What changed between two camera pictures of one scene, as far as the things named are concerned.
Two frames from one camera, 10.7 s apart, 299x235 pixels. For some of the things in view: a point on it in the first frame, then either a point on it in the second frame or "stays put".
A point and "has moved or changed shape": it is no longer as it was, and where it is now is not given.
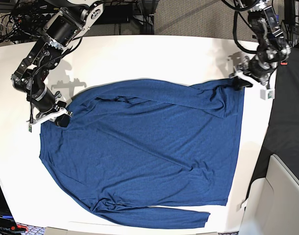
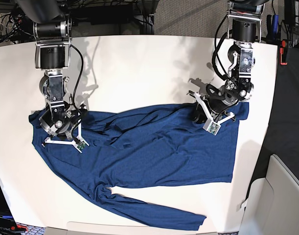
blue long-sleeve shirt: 131,148 has moved or changed shape
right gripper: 256,70 to 216,103
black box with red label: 3,219 stays put
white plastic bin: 276,204 stays put
